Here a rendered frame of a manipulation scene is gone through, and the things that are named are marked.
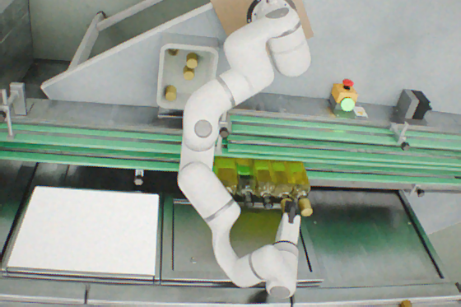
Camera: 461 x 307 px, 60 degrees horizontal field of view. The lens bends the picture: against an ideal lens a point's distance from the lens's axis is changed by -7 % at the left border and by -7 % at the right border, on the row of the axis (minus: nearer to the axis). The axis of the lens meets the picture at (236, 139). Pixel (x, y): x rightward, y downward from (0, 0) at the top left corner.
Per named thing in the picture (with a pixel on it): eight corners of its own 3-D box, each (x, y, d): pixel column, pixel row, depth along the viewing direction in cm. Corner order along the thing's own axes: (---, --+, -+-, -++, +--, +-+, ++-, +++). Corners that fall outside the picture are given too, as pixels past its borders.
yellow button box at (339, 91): (328, 98, 150) (334, 109, 144) (334, 80, 145) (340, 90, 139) (346, 100, 151) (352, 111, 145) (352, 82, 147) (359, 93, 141)
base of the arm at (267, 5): (244, -5, 122) (250, 12, 110) (284, -18, 121) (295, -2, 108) (258, 40, 131) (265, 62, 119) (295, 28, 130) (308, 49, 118)
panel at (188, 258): (33, 189, 132) (2, 276, 105) (32, 183, 130) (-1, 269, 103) (298, 204, 148) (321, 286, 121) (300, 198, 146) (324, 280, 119)
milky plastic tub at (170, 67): (157, 94, 141) (155, 108, 134) (162, 32, 128) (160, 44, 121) (208, 98, 144) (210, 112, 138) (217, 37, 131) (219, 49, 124)
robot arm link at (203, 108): (214, 82, 109) (165, 110, 107) (219, 69, 96) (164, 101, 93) (242, 127, 109) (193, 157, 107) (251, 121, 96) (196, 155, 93)
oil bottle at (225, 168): (212, 155, 143) (216, 199, 126) (215, 141, 140) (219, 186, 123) (229, 155, 144) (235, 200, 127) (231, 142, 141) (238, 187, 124)
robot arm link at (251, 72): (224, 97, 109) (200, 44, 99) (300, 53, 113) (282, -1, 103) (239, 112, 101) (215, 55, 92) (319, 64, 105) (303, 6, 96)
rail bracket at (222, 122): (211, 137, 138) (214, 162, 129) (219, 94, 129) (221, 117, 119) (221, 138, 139) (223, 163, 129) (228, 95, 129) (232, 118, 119)
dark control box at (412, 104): (395, 105, 155) (404, 118, 148) (402, 87, 150) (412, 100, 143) (413, 108, 156) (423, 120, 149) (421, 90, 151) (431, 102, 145)
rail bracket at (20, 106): (20, 106, 135) (-3, 147, 117) (14, 62, 125) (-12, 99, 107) (34, 107, 136) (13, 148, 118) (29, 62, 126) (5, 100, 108)
